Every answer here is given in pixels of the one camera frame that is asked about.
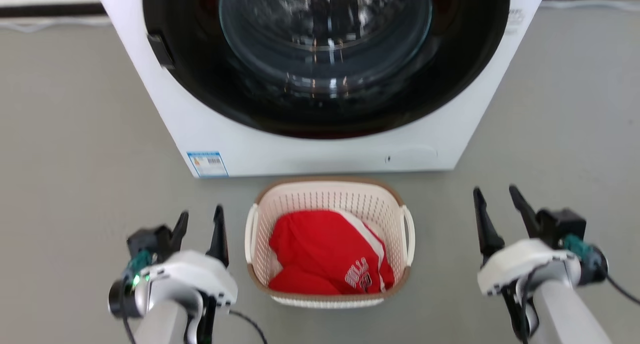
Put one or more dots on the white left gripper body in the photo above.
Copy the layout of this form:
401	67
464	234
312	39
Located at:
195	276

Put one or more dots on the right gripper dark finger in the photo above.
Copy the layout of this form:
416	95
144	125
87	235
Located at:
487	229
525	211

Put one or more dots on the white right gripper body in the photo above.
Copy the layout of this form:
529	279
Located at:
525	264

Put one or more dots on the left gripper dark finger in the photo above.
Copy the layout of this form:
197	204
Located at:
179	231
218	239

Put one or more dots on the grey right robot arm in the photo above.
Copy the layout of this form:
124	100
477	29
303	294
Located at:
565	314

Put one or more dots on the white perforated laundry basket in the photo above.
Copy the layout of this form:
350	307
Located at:
330	196

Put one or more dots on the blue energy label sticker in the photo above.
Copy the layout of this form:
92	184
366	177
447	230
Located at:
207	164

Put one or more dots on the red Bulls jersey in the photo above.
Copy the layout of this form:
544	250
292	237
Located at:
315	249

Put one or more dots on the round white filter cover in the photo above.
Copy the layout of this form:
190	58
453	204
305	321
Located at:
412	156

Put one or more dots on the white front-load washing machine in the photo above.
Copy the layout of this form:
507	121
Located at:
320	154

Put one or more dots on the black round washer door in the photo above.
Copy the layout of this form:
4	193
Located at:
200	84

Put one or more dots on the small text sticker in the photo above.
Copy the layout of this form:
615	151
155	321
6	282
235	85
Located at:
515	20

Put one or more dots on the steel washer drum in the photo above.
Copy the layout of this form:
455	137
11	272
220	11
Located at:
325	14

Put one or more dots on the dark baseboard strip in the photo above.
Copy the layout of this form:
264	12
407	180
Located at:
50	10

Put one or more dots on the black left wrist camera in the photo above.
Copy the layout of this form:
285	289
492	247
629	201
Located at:
150	240

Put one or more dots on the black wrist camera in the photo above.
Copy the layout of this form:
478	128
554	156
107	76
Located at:
562	226
150	240

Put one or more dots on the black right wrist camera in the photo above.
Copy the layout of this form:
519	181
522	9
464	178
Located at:
562	226

